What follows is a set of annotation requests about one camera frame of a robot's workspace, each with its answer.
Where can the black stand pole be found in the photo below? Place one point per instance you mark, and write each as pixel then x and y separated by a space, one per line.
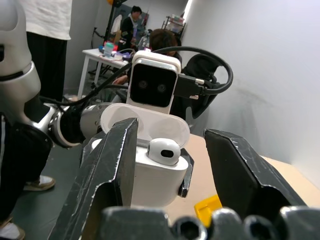
pixel 110 22

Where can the metal storage shelf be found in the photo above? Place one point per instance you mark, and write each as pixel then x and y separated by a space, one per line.
pixel 176 25

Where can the person in black jacket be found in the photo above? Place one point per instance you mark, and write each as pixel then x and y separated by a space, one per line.
pixel 128 27

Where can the seated person with brown hair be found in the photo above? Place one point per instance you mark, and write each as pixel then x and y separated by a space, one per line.
pixel 162 40

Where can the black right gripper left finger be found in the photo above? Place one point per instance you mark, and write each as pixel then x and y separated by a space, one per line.
pixel 100 172

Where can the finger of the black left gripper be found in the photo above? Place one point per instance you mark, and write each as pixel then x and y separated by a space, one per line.
pixel 188 172
pixel 92 142

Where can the black jacket on chair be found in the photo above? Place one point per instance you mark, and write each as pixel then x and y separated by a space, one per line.
pixel 200 67

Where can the person in white shirt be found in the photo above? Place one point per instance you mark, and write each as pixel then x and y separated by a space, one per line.
pixel 47 57

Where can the yellow block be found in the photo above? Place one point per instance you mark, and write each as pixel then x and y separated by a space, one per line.
pixel 206 210

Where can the white earbud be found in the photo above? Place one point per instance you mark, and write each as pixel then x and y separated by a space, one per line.
pixel 163 151

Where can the teal container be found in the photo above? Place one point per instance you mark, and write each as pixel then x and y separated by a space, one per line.
pixel 108 48

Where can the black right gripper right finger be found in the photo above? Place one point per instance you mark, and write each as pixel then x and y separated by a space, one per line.
pixel 240 172

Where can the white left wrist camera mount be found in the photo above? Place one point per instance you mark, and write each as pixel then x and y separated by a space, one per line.
pixel 155 58

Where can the white table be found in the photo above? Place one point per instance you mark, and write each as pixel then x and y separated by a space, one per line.
pixel 92 53

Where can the white earbud case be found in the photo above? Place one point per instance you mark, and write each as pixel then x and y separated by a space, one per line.
pixel 155 185

